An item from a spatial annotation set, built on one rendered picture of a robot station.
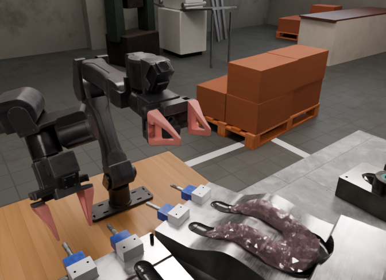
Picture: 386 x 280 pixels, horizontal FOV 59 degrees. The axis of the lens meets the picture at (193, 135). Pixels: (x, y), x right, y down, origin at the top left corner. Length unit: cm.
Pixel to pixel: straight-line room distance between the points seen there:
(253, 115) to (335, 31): 313
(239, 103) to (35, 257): 232
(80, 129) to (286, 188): 74
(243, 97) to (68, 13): 458
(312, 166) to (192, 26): 484
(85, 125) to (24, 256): 47
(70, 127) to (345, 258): 61
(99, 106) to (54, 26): 588
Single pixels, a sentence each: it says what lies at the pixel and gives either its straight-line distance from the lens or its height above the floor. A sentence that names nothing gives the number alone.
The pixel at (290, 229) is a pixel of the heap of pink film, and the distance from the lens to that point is 87.
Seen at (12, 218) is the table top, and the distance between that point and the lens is 115.
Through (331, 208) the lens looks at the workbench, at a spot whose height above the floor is 80.
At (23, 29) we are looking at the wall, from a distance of 673.
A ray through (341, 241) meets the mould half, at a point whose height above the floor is 91.
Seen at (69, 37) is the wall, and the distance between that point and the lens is 693.
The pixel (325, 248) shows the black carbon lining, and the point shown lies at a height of 87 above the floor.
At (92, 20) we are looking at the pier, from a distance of 676.
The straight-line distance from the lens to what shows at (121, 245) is 79.
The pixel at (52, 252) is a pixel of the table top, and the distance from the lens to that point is 100.
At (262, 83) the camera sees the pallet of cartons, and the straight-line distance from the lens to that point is 283.
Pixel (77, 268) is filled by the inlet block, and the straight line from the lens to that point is 77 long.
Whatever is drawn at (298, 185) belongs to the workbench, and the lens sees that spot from 120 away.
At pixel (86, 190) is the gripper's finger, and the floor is 108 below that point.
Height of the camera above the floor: 146
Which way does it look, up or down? 27 degrees down
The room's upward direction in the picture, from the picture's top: straight up
